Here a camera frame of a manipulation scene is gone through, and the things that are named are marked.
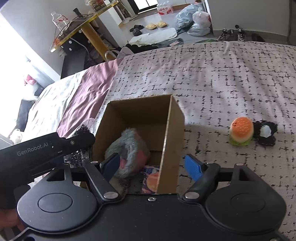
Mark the pack of water bottles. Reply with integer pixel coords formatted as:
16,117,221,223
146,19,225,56
157,2,173,15

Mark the black drawer cabinet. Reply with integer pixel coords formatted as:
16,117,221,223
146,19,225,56
60,30,111,79

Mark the colourful printed packet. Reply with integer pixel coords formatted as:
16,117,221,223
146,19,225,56
141,165,161,194

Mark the brown cardboard box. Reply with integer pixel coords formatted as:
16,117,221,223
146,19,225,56
87,94,185,195

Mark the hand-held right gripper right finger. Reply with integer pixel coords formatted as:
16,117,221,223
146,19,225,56
182,154,258,202

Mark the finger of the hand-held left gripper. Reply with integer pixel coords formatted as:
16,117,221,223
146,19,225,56
59,134,96,155

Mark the white tote bag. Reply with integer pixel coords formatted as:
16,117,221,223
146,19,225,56
105,46,136,61

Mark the dark cloth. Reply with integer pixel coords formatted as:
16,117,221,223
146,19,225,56
14,100,33,130

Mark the hamburger plush toy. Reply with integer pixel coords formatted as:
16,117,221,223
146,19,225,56
230,116,255,146

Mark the black and white plush toy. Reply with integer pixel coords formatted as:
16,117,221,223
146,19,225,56
252,120,278,146

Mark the white and red plastic bag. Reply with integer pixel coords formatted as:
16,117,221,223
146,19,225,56
193,7,211,28

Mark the blue fluffy plush toy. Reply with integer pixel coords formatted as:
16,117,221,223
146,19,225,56
105,128,151,180

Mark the black framed glass door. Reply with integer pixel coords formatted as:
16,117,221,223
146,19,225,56
129,0,160,12

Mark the yellow table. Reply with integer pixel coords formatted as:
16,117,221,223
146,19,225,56
49,0,119,61

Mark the white and pink plush toy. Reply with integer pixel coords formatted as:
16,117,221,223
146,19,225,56
22,74,44,101

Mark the red printed snack box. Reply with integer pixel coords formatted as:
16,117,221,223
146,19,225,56
84,0,109,10

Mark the dark clothes pile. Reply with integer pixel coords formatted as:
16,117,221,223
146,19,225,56
126,43,162,52

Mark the clear bag of dark pieces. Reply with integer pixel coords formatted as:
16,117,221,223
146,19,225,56
63,118,95,168

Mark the blue plastic bag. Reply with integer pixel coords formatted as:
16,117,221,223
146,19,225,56
175,5,199,29

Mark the white floor mat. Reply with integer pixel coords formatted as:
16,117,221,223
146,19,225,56
128,28,178,45

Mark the person's left hand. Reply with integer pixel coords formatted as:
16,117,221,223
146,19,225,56
0,208,25,232

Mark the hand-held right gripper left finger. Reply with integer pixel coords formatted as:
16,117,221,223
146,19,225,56
44,153,124,202

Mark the pale plastic bag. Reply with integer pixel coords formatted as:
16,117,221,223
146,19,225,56
187,23,211,36

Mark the dark tray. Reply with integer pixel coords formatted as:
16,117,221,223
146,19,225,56
62,16,90,29

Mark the clear water bottle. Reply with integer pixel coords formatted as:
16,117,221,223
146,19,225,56
51,11,68,28

